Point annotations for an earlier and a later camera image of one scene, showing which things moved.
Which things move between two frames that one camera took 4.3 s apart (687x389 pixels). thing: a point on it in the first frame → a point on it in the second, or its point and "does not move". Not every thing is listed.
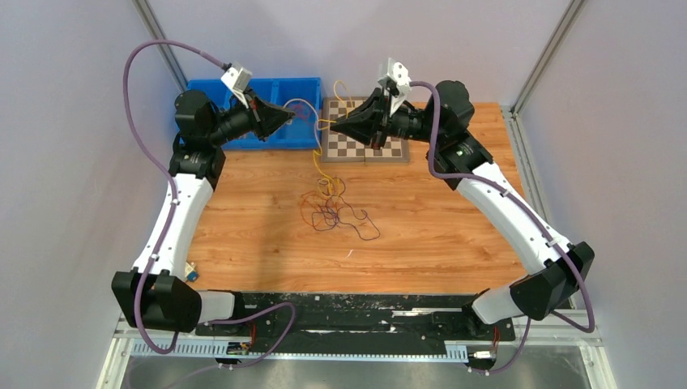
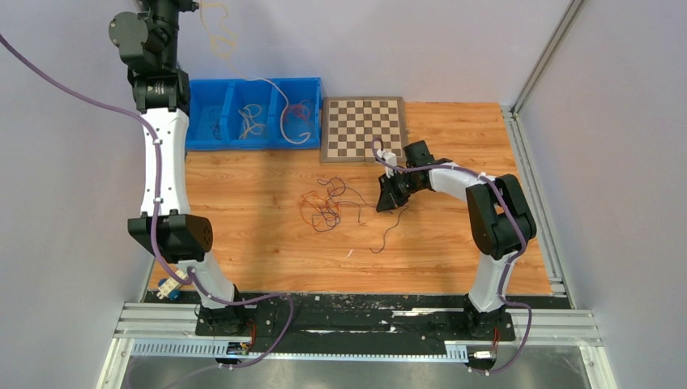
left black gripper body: x=257 y=118 → x=184 y=6
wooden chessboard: x=337 y=146 does not move
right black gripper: x=371 y=121 → x=389 y=198
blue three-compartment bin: x=300 y=95 does not move
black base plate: x=360 y=319 does not move
